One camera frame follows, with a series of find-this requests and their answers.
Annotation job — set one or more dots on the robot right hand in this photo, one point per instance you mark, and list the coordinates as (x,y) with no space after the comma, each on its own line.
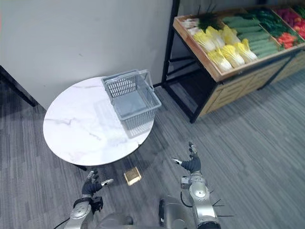
(193,164)

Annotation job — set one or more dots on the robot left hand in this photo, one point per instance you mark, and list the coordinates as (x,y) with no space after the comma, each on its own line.
(90,187)

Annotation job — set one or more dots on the robot left silver arm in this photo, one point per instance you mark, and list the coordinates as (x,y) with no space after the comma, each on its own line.
(79,212)

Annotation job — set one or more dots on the robot right silver arm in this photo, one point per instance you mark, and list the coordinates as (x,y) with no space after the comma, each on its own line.
(202,200)

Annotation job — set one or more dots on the grey plastic shopping basket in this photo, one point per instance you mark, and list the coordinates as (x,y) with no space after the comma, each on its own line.
(140,119)

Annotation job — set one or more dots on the purple vegetable pile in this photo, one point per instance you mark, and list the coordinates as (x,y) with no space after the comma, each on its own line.
(287,15)

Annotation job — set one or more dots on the round white marble table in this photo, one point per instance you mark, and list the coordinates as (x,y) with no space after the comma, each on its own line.
(81,124)

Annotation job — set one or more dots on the yellow napa cabbage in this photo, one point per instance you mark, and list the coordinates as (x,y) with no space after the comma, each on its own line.
(220,60)
(246,51)
(205,41)
(233,56)
(230,35)
(215,35)

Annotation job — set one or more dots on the white mushroom pile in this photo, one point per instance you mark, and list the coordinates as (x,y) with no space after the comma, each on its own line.
(190,25)

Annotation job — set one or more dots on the green cucumber pile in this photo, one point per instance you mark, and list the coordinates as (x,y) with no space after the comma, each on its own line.
(257,38)

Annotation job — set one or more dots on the dark green chive bunch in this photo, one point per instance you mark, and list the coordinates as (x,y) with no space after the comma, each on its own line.
(209,19)

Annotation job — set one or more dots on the orange carrot pile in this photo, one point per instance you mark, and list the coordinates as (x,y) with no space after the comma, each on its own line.
(287,40)

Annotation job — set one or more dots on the dark green leafy vegetables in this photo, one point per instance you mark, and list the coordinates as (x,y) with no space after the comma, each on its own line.
(271,22)

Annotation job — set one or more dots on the red pepper pile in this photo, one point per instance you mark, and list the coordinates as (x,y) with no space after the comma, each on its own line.
(300,27)

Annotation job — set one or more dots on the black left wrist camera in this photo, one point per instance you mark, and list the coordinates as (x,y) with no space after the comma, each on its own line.
(98,205)

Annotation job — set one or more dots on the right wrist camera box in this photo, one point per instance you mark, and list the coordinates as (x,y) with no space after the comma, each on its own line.
(184,182)

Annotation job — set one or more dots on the wooden produce stand black frame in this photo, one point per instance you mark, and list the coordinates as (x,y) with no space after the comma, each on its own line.
(238,83)

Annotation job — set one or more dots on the black wall skirting strip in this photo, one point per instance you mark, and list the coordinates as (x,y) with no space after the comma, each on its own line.
(16,86)

